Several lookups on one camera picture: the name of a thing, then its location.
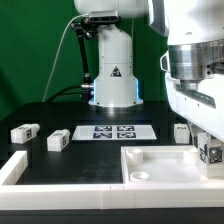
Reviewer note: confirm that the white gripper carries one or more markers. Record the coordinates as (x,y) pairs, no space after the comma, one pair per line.
(207,114)

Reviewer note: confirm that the white square tabletop part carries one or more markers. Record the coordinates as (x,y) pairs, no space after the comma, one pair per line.
(168,164)

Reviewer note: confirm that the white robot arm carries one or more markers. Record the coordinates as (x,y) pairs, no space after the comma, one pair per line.
(193,64)

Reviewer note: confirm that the white U-shaped fence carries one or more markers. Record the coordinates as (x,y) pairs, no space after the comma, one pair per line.
(102,196)

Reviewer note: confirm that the white tag sheet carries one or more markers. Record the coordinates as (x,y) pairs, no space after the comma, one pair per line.
(114,132)

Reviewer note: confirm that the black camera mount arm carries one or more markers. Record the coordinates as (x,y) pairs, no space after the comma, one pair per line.
(85,30)

